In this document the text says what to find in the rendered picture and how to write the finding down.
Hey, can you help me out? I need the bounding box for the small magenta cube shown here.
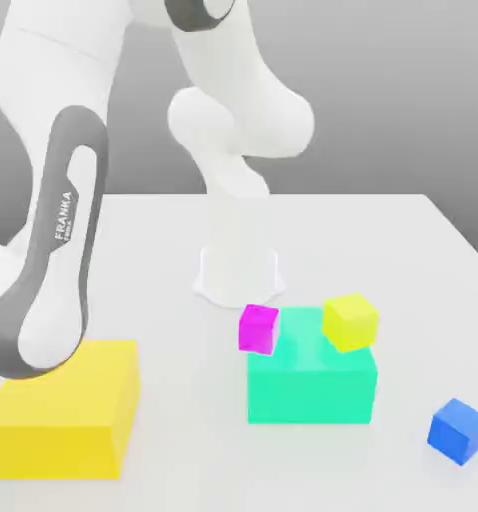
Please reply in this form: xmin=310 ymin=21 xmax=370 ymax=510
xmin=238 ymin=304 xmax=281 ymax=356

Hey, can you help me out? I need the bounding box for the small yellow cube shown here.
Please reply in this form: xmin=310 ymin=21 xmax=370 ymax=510
xmin=322 ymin=292 xmax=380 ymax=354

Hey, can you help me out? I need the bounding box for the small blue cube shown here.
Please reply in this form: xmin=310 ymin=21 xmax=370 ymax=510
xmin=426 ymin=397 xmax=478 ymax=467

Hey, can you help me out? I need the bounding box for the large turquoise box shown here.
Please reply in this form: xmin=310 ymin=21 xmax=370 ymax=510
xmin=247 ymin=306 xmax=379 ymax=425

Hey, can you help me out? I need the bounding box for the large yellow box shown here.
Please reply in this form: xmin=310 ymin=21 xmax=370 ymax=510
xmin=0 ymin=339 xmax=140 ymax=481

